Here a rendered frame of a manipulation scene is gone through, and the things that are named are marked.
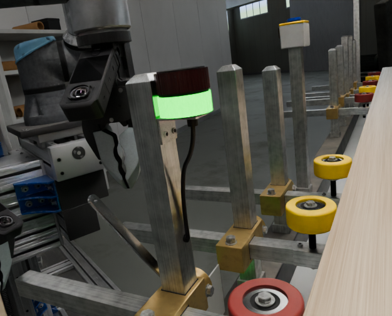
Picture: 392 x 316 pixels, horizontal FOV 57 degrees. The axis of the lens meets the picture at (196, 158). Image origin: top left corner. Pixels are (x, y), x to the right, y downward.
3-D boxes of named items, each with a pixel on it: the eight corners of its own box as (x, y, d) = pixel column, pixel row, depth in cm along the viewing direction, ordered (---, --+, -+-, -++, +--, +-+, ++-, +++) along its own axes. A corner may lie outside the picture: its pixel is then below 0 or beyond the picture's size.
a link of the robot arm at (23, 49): (24, 89, 110) (12, 42, 106) (71, 83, 114) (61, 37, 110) (19, 91, 99) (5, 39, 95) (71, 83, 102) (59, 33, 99)
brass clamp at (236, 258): (215, 269, 66) (211, 244, 65) (241, 234, 78) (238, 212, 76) (247, 274, 63) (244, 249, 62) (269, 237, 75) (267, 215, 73)
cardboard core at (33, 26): (10, 26, 315) (35, 21, 302) (18, 27, 322) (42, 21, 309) (12, 36, 317) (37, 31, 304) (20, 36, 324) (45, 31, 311)
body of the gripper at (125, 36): (154, 115, 56) (141, 32, 53) (139, 125, 48) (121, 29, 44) (108, 120, 57) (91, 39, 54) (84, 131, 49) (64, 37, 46)
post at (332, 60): (331, 149, 181) (327, 49, 168) (332, 147, 183) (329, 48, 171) (339, 149, 179) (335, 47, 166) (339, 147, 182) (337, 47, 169)
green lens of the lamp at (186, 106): (149, 119, 40) (146, 99, 39) (176, 109, 45) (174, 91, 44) (198, 117, 37) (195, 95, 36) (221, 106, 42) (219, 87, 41)
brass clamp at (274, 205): (258, 214, 87) (257, 195, 86) (274, 194, 99) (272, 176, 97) (284, 217, 85) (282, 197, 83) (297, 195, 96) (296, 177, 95)
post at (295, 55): (295, 194, 117) (285, 49, 105) (299, 189, 121) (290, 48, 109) (309, 195, 114) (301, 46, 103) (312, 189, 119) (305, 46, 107)
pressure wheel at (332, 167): (331, 215, 79) (329, 165, 76) (308, 204, 86) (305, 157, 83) (361, 206, 81) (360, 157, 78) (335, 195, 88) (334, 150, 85)
